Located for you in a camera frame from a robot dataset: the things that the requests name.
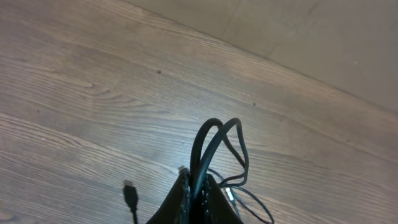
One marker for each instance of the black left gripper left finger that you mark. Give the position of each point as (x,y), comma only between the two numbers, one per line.
(175,208)

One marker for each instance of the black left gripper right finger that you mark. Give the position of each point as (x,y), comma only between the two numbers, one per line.
(217,209)

